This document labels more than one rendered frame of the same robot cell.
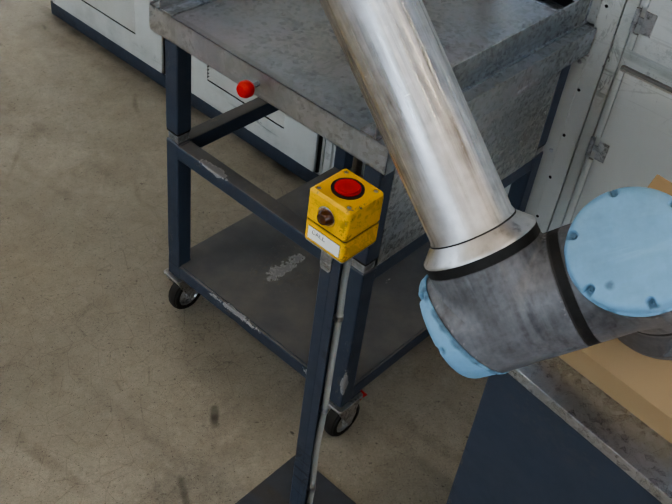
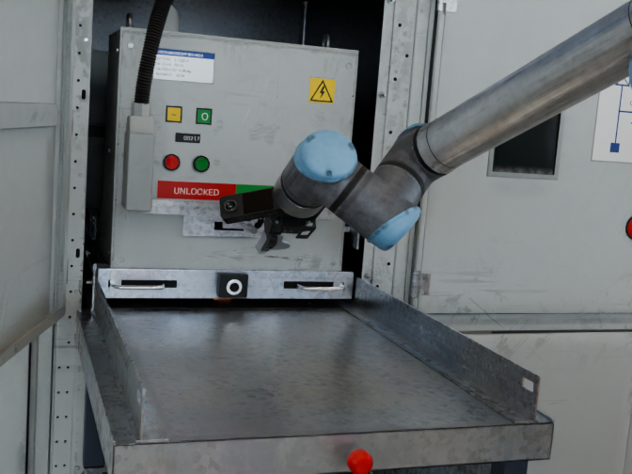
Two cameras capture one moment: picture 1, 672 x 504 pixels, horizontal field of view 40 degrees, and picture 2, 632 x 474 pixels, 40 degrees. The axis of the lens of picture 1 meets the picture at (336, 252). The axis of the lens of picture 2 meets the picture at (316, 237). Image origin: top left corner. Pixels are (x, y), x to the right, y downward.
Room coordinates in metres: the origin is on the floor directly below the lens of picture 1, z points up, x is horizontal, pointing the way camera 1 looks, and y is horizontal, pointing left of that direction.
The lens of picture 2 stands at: (0.89, 1.15, 1.26)
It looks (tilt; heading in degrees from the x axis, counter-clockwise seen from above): 8 degrees down; 304
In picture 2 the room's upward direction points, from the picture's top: 4 degrees clockwise
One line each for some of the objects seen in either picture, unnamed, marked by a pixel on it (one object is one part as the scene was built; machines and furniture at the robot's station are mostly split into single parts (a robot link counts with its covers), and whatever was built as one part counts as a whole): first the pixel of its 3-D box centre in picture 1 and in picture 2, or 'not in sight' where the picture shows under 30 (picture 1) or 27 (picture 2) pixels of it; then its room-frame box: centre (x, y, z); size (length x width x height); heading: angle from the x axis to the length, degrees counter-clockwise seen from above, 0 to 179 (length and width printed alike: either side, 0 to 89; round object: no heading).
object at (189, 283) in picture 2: not in sight; (229, 282); (2.03, -0.26, 0.89); 0.54 x 0.05 x 0.06; 53
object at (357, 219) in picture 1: (343, 215); not in sight; (1.06, 0.00, 0.85); 0.08 x 0.08 x 0.10; 53
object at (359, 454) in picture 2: (249, 87); (357, 459); (1.43, 0.20, 0.82); 0.04 x 0.03 x 0.03; 143
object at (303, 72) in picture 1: (378, 28); (279, 373); (1.71, -0.02, 0.82); 0.68 x 0.62 x 0.06; 143
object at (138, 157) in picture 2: not in sight; (137, 163); (2.09, -0.04, 1.14); 0.08 x 0.05 x 0.17; 143
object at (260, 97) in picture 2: not in sight; (238, 162); (2.02, -0.25, 1.15); 0.48 x 0.01 x 0.48; 53
